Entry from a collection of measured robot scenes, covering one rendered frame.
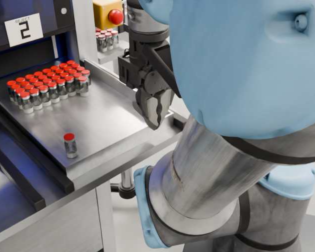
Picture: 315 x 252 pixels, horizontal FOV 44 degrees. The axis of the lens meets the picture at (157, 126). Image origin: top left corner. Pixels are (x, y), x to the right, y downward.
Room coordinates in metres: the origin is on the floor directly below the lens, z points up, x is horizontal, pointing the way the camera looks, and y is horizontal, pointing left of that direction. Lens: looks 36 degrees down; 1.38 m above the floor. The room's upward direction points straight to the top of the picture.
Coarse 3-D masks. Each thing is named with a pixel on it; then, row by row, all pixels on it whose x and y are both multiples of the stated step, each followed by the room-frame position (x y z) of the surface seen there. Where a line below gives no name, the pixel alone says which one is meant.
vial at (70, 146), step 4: (64, 140) 0.59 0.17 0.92; (68, 140) 0.58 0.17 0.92; (72, 140) 0.59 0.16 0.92; (64, 144) 0.59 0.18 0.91; (68, 144) 0.58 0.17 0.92; (72, 144) 0.58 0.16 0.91; (68, 148) 0.58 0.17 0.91; (72, 148) 0.58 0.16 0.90; (76, 148) 0.59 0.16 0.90; (68, 152) 0.58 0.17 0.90; (72, 152) 0.58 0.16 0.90; (76, 152) 0.59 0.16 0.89; (68, 156) 0.58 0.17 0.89; (72, 156) 0.58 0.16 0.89
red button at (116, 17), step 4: (112, 12) 1.02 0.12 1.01; (116, 12) 1.02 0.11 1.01; (120, 12) 1.03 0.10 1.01; (112, 16) 1.02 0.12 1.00; (116, 16) 1.02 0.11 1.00; (120, 16) 1.03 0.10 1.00; (112, 20) 1.01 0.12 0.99; (116, 20) 1.02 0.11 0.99; (120, 20) 1.03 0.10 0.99; (116, 24) 1.02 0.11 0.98
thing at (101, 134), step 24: (96, 72) 0.90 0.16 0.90; (72, 96) 0.81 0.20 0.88; (96, 96) 0.81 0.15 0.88; (120, 96) 0.81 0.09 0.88; (24, 120) 0.71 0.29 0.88; (48, 120) 0.71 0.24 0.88; (72, 120) 0.71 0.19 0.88; (96, 120) 0.71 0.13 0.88; (120, 120) 0.71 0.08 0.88; (168, 120) 0.68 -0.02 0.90; (48, 144) 0.62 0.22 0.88; (96, 144) 0.62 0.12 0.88; (120, 144) 0.60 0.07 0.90; (72, 168) 0.53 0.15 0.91
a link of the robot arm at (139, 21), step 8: (128, 8) 0.64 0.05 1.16; (136, 8) 0.69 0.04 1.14; (128, 16) 0.63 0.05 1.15; (136, 16) 0.63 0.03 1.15; (144, 16) 0.62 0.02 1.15; (128, 24) 0.64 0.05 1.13; (136, 24) 0.62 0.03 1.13; (144, 24) 0.62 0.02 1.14; (152, 24) 0.62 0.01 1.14; (160, 24) 0.62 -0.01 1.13; (136, 32) 0.63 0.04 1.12; (144, 32) 0.62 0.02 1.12; (152, 32) 0.62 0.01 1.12; (160, 32) 0.63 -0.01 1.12
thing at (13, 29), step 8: (24, 16) 0.89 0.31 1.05; (32, 16) 0.90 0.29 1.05; (8, 24) 0.86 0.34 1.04; (16, 24) 0.87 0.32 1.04; (24, 24) 0.88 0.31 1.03; (32, 24) 0.90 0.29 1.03; (40, 24) 0.91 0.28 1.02; (8, 32) 0.86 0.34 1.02; (16, 32) 0.87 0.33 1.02; (24, 32) 0.88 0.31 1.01; (32, 32) 0.89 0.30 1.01; (40, 32) 0.91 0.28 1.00; (16, 40) 0.87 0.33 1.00; (24, 40) 0.88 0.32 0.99
